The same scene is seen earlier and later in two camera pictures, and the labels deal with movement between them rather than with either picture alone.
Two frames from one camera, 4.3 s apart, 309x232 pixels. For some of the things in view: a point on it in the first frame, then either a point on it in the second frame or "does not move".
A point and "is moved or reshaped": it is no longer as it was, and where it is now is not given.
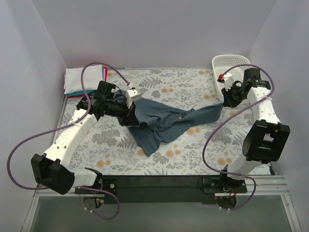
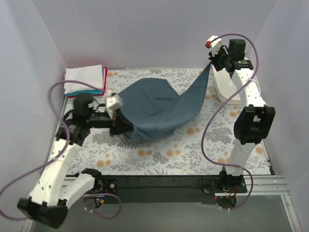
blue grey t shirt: x=154 y=120 is moved or reshaped
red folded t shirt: x=106 y=75 does not move
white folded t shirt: x=92 y=75 does not move
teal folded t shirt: x=82 y=92 does not move
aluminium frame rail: x=266 y=186 does not move
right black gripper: x=230 y=98 -> x=216 y=61
